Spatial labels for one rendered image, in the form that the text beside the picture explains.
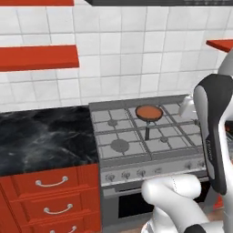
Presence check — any grey gas hob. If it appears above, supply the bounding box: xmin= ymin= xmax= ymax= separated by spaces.
xmin=87 ymin=94 xmax=214 ymax=187

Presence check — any grey oven door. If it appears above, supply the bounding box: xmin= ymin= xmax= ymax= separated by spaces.
xmin=100 ymin=178 xmax=213 ymax=229

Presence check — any dark range hood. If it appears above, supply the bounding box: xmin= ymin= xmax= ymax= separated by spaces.
xmin=84 ymin=0 xmax=233 ymax=7

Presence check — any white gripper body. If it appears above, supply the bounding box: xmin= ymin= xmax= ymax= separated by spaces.
xmin=177 ymin=95 xmax=198 ymax=118

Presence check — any red wall shelf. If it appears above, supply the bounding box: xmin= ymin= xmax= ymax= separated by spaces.
xmin=0 ymin=0 xmax=75 ymax=7
xmin=0 ymin=44 xmax=80 ymax=73
xmin=206 ymin=38 xmax=233 ymax=54

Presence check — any silver drawer handle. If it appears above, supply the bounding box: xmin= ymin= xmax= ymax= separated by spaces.
xmin=43 ymin=203 xmax=74 ymax=216
xmin=35 ymin=176 xmax=69 ymax=187
xmin=49 ymin=225 xmax=78 ymax=233

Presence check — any red drawer front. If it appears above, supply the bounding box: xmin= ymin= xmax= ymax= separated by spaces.
xmin=20 ymin=193 xmax=84 ymax=223
xmin=30 ymin=216 xmax=86 ymax=233
xmin=11 ymin=166 xmax=80 ymax=198

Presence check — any grey oven door handle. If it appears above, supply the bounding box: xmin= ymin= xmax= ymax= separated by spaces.
xmin=103 ymin=177 xmax=210 ymax=198

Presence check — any saucepan with orange marinade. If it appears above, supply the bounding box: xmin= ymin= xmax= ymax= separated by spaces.
xmin=135 ymin=104 xmax=165 ymax=141

